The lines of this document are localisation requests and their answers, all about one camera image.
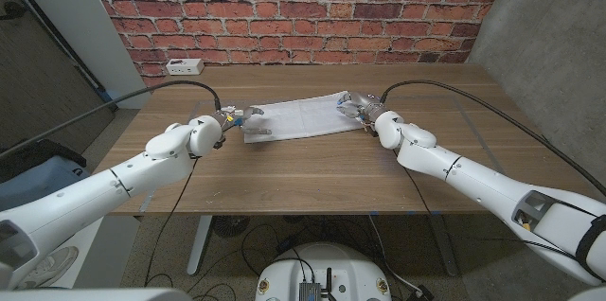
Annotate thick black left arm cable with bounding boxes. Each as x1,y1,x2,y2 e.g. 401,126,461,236
0,79,223,161

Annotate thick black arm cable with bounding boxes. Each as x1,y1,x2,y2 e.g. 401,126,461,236
0,79,223,161
379,79,606,199

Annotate white power strip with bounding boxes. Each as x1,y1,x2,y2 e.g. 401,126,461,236
165,58,205,77

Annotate red brick printed backdrop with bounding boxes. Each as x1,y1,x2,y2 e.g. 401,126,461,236
78,0,515,92

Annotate white handkerchief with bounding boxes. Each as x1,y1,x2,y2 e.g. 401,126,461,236
242,90,366,145

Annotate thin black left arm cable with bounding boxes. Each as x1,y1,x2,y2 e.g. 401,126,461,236
143,157,198,289

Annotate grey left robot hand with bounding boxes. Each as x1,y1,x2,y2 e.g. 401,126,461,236
212,104,274,145

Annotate small black floor fan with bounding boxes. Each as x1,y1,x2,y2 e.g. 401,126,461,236
211,215,251,239

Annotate black cloth bag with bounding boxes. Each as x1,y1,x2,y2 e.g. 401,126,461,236
0,138,88,184

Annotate grey perforated panel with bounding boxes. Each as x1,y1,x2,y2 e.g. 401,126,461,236
0,0,117,151

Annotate white floor cable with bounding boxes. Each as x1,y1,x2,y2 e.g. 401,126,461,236
367,215,423,293

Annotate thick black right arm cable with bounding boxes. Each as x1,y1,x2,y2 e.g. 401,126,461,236
379,79,606,199

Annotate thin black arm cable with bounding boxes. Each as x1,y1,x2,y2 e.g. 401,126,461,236
392,149,579,260
143,157,198,289

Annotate grey electronics box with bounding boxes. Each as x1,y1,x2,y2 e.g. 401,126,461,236
297,281,324,301

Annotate grey table leg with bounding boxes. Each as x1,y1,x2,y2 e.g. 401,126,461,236
428,214,461,277

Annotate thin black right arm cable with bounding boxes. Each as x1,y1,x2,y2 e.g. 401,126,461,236
392,149,579,260

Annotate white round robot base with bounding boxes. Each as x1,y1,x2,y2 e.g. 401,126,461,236
255,242,393,301

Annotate blue storage bin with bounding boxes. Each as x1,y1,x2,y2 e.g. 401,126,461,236
0,155,91,213

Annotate white pillar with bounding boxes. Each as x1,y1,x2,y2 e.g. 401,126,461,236
3,0,152,109

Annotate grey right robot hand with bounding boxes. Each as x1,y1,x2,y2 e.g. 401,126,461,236
335,90,388,128

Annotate white table leg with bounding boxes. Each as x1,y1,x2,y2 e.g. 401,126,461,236
186,215,214,276

